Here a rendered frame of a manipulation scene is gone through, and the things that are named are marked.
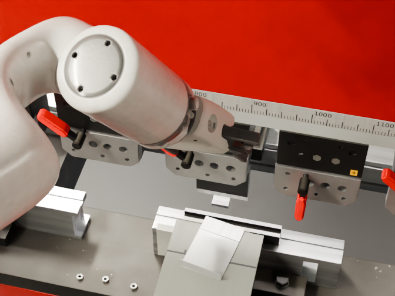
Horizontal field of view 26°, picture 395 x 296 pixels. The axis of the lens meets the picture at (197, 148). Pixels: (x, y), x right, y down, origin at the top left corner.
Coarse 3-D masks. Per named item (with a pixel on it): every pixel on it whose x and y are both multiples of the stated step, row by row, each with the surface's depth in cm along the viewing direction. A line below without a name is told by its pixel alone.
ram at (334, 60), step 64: (0, 0) 136; (64, 0) 133; (128, 0) 130; (192, 0) 127; (256, 0) 124; (320, 0) 122; (384, 0) 119; (192, 64) 137; (256, 64) 134; (320, 64) 130; (384, 64) 128; (320, 128) 141
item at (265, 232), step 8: (192, 216) 175; (200, 216) 175; (208, 216) 174; (216, 216) 174; (224, 216) 174; (232, 224) 174; (240, 224) 174; (248, 224) 173; (256, 224) 173; (264, 224) 172; (272, 224) 172; (256, 232) 171; (264, 232) 171; (272, 232) 172; (280, 232) 172; (264, 240) 172; (272, 240) 172
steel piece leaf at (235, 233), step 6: (204, 222) 173; (210, 222) 173; (216, 222) 173; (222, 222) 173; (204, 228) 172; (210, 228) 172; (216, 228) 172; (222, 228) 172; (228, 228) 172; (234, 228) 172; (240, 228) 172; (222, 234) 171; (228, 234) 171; (234, 234) 171; (240, 234) 171; (234, 240) 170
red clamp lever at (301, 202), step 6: (306, 174) 149; (300, 180) 148; (306, 180) 148; (300, 186) 147; (306, 186) 147; (300, 192) 147; (306, 192) 147; (300, 198) 150; (306, 198) 150; (300, 204) 150; (300, 210) 152; (294, 216) 154; (300, 216) 153
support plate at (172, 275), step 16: (176, 224) 172; (192, 224) 172; (176, 240) 170; (192, 240) 170; (240, 240) 170; (256, 240) 170; (176, 256) 167; (240, 256) 167; (256, 256) 167; (160, 272) 165; (176, 272) 165; (192, 272) 165; (240, 272) 165; (160, 288) 163; (176, 288) 163; (192, 288) 163; (208, 288) 163; (224, 288) 163; (240, 288) 163
